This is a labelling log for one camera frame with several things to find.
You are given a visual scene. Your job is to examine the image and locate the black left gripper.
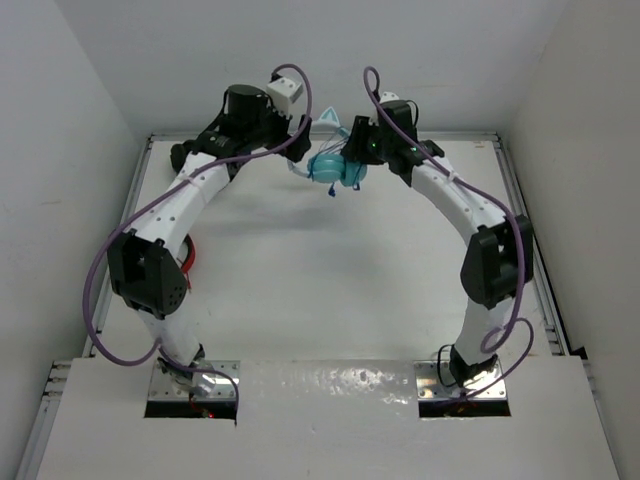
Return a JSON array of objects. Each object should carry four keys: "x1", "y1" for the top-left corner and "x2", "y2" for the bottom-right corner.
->
[{"x1": 242, "y1": 90, "x2": 306, "y2": 161}]

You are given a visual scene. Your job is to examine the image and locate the teal cat-ear headphones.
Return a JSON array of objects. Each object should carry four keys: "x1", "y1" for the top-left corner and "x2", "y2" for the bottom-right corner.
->
[{"x1": 287, "y1": 107, "x2": 367, "y2": 197}]

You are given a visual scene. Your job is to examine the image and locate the blue headphone cable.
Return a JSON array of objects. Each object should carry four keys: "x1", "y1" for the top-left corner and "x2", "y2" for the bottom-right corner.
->
[{"x1": 307, "y1": 137, "x2": 362, "y2": 197}]

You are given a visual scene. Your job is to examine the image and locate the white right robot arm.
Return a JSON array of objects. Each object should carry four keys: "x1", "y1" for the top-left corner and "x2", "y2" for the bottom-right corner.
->
[{"x1": 341, "y1": 99, "x2": 533, "y2": 387}]

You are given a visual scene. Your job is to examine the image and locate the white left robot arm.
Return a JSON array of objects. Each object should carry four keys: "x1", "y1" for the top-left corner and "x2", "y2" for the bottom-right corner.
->
[{"x1": 107, "y1": 77, "x2": 310, "y2": 367}]

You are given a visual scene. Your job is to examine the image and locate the black headphones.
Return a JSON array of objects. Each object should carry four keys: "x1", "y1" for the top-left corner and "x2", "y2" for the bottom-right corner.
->
[{"x1": 170, "y1": 143, "x2": 188, "y2": 174}]

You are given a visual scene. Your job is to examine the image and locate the red headphones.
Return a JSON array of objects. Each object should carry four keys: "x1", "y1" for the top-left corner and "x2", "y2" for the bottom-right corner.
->
[{"x1": 177, "y1": 235, "x2": 196, "y2": 290}]

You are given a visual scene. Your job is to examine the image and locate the white front cover board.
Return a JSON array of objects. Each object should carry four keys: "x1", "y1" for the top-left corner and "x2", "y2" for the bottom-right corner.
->
[{"x1": 38, "y1": 357, "x2": 617, "y2": 479}]

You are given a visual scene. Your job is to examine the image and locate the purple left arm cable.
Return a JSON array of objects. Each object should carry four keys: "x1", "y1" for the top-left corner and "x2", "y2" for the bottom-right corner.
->
[{"x1": 82, "y1": 63, "x2": 316, "y2": 416}]

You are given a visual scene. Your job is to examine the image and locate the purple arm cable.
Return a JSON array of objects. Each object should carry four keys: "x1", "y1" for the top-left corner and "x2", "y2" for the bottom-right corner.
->
[
  {"x1": 363, "y1": 66, "x2": 535, "y2": 401},
  {"x1": 82, "y1": 63, "x2": 316, "y2": 416}
]

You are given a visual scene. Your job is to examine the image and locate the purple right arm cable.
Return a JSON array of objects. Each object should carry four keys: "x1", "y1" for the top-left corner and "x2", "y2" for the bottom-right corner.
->
[{"x1": 363, "y1": 66, "x2": 535, "y2": 401}]

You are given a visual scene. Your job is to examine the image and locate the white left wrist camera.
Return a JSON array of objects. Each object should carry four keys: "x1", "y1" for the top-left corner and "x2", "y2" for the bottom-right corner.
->
[{"x1": 266, "y1": 74, "x2": 304, "y2": 117}]

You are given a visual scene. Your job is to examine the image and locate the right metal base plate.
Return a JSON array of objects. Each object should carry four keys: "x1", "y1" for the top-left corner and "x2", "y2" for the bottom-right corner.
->
[{"x1": 414, "y1": 359, "x2": 508, "y2": 402}]

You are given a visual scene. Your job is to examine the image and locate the metal base plate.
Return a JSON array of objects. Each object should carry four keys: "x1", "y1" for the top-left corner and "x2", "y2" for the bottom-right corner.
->
[
  {"x1": 147, "y1": 359, "x2": 240, "y2": 402},
  {"x1": 414, "y1": 359, "x2": 508, "y2": 402}
]

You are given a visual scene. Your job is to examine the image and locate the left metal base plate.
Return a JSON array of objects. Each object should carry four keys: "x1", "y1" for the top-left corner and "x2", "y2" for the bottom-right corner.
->
[{"x1": 147, "y1": 359, "x2": 240, "y2": 402}]

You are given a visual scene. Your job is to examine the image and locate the aluminium table frame rail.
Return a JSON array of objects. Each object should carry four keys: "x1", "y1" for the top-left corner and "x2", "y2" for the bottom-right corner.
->
[{"x1": 14, "y1": 129, "x2": 596, "y2": 480}]

